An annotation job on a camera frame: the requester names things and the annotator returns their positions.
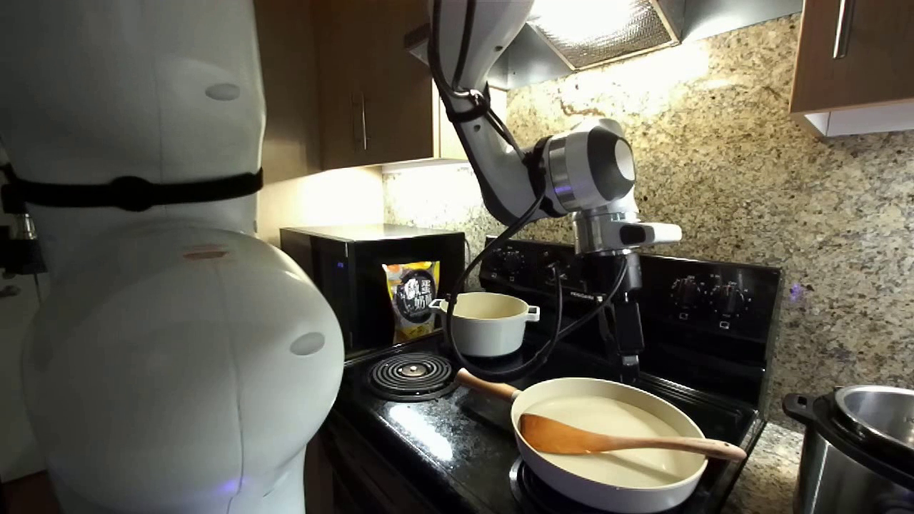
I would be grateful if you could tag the black coil burner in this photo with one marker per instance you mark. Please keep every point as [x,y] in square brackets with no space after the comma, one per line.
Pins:
[532,494]
[412,371]

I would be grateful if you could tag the black electric stove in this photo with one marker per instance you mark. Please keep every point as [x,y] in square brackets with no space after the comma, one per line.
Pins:
[429,436]

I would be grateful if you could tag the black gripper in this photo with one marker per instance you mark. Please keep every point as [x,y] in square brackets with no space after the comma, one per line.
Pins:
[609,278]

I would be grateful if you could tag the black camera stand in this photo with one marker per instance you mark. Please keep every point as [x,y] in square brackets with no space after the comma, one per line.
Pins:
[19,245]

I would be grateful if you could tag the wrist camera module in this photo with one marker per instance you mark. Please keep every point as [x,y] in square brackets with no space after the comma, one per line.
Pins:
[659,232]

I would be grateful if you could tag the steel range hood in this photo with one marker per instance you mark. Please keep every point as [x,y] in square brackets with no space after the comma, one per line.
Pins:
[617,37]

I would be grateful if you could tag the black microwave oven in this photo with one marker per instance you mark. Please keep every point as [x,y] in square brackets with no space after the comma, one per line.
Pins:
[353,287]

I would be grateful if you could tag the stainless steel pressure cooker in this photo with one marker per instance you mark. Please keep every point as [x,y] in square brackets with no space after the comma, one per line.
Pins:
[839,456]

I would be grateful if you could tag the wooden spatula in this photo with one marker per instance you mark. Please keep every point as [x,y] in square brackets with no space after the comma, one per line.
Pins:
[573,439]

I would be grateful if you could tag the yellow black snack bag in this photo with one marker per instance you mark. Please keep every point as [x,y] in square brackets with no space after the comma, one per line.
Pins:
[415,301]

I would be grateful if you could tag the dark wood cabinet beside microwave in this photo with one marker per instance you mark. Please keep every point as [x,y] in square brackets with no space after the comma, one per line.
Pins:
[373,87]

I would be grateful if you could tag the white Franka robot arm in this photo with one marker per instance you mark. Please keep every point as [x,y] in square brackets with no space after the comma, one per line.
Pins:
[172,359]

